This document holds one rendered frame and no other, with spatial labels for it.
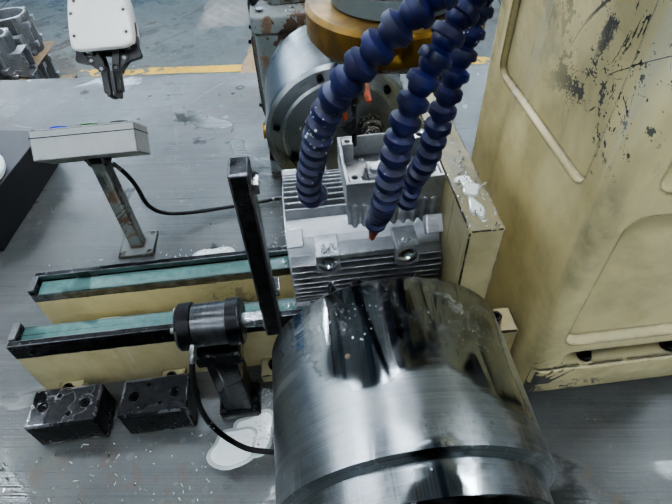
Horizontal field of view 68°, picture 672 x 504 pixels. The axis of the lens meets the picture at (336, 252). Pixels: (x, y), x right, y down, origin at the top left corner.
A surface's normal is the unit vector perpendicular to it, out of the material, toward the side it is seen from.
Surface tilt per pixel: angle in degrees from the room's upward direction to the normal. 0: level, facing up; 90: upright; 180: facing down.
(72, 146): 51
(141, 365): 90
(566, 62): 90
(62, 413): 0
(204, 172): 0
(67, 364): 90
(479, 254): 90
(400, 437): 9
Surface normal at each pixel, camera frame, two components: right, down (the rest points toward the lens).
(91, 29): 0.06, 0.10
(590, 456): -0.04, -0.68
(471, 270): 0.11, 0.73
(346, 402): -0.44, -0.58
